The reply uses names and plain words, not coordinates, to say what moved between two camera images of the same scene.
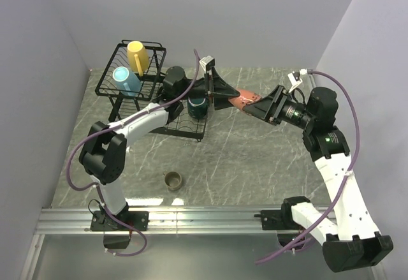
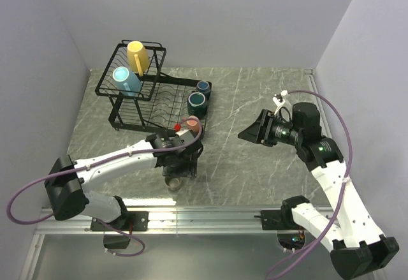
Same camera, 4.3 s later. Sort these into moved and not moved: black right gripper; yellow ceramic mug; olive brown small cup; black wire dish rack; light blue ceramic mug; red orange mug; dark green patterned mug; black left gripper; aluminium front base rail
Moved: black right gripper; red orange mug; black left gripper
Not moved: yellow ceramic mug; olive brown small cup; dark green patterned mug; light blue ceramic mug; black wire dish rack; aluminium front base rail
